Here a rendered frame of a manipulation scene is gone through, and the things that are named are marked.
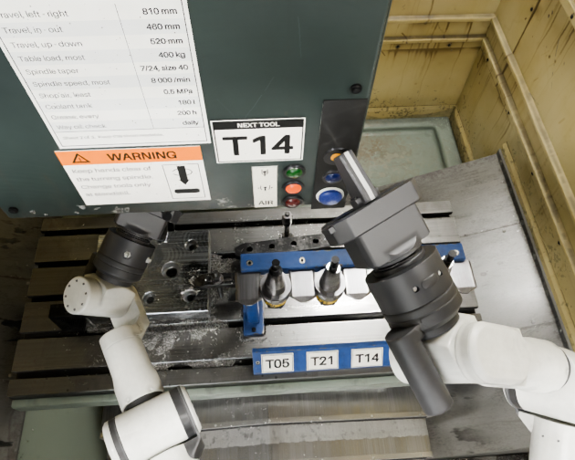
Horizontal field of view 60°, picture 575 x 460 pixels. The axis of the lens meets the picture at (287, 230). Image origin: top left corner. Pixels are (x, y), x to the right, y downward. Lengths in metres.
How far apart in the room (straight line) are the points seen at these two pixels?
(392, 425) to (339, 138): 1.05
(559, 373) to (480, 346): 0.20
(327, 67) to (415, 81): 1.55
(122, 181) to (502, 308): 1.21
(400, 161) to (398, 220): 1.50
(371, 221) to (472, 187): 1.24
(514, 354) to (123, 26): 0.51
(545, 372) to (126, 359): 0.62
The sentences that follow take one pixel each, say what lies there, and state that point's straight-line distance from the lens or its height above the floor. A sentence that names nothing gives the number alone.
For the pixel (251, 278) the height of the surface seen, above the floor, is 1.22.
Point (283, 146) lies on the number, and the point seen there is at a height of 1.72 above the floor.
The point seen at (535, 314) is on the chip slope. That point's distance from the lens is 1.58.
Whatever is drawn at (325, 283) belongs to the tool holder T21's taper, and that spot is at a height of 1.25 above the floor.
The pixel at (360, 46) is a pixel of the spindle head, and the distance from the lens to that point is 0.48.
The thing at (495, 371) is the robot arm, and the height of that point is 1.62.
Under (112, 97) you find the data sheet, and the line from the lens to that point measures 0.52.
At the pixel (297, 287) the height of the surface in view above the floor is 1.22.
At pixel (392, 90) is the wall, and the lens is 2.03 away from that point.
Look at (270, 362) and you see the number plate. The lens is 1.25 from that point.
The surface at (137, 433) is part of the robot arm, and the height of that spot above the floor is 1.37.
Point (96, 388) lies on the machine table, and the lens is 1.35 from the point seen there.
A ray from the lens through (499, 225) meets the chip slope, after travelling 1.68.
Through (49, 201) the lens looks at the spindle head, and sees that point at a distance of 0.68.
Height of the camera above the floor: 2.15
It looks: 60 degrees down
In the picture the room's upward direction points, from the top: 2 degrees clockwise
